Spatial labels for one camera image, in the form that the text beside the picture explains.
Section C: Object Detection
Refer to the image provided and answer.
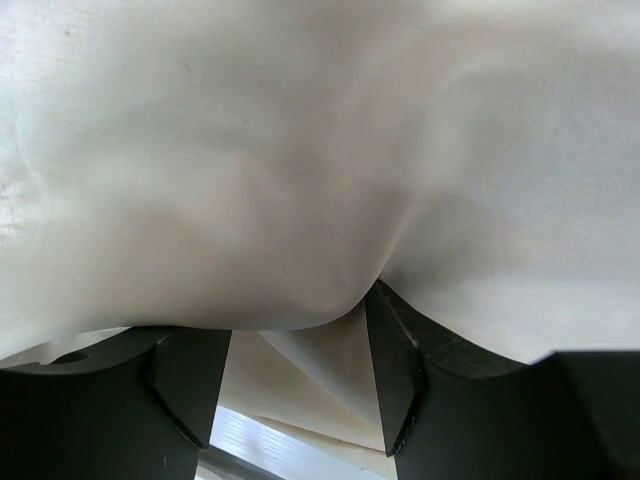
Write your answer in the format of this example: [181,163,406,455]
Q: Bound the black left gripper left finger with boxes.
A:
[1,327,231,480]

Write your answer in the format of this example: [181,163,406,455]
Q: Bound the aluminium table frame rail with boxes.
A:
[195,407,396,480]

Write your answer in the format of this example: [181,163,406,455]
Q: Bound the beige trousers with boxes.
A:
[1,1,639,450]

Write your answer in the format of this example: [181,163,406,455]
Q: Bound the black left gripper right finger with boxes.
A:
[365,282,639,479]

